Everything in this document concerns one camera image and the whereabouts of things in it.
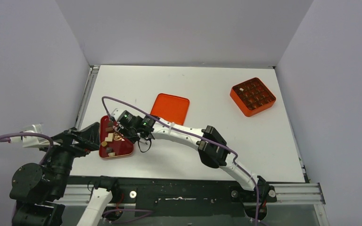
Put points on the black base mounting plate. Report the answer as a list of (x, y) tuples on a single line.
[(191, 198)]

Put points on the orange compartment chocolate box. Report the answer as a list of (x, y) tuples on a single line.
[(255, 98)]

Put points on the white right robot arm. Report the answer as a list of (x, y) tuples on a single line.
[(209, 144)]

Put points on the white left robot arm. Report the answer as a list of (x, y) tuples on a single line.
[(35, 186)]

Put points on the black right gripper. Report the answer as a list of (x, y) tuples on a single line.
[(118, 121)]

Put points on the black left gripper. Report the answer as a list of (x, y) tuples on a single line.
[(89, 137)]

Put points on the white chocolate block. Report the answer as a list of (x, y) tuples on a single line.
[(108, 139)]

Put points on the aluminium table edge rail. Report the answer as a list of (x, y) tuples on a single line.
[(94, 70)]

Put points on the orange box lid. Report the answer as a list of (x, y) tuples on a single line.
[(171, 108)]

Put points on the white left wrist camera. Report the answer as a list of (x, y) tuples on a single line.
[(31, 141)]

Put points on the red chocolate tray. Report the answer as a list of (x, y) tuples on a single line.
[(119, 147)]

